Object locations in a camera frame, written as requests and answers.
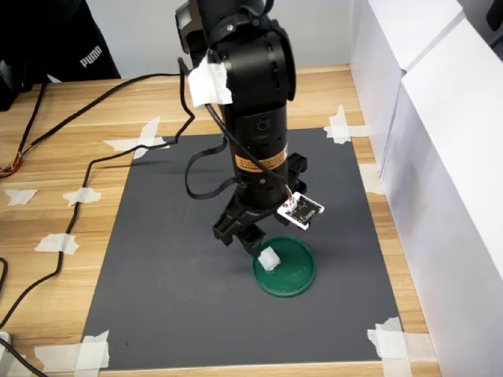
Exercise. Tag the white plastic terminal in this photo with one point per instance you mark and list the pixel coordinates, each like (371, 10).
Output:
(269, 260)

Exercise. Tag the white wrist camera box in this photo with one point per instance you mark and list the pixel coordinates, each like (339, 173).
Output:
(302, 210)

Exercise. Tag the white tape piece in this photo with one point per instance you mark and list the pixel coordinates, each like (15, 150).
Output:
(137, 142)
(371, 178)
(342, 131)
(21, 196)
(393, 345)
(92, 351)
(55, 243)
(80, 196)

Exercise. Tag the person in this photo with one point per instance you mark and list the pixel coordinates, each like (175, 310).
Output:
(59, 35)

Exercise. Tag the dark grey mat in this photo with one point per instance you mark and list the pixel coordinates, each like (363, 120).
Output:
(177, 294)

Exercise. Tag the round green lid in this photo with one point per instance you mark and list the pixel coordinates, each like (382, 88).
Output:
(291, 275)

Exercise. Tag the black box device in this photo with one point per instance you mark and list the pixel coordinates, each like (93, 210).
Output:
(8, 90)

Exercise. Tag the white partition board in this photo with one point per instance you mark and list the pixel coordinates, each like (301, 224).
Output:
(452, 196)
(377, 59)

